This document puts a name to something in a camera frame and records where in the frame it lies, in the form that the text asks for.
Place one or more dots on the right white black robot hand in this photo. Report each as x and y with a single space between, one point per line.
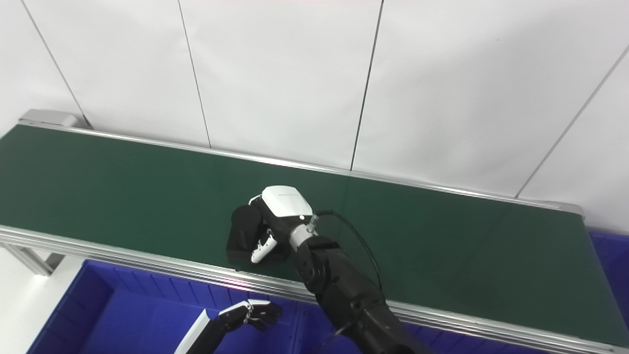
287 204

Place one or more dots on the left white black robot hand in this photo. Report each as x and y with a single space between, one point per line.
196 334

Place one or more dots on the black cylinder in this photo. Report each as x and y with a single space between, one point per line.
241 231

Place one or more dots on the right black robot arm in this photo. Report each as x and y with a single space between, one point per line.
344 295

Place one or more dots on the blue plastic bin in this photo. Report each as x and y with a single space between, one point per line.
309 329
614 265
123 319

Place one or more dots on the green conveyor belt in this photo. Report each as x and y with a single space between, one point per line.
147 263
123 187

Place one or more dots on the grey conveyor end housing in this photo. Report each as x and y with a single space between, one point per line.
49 118

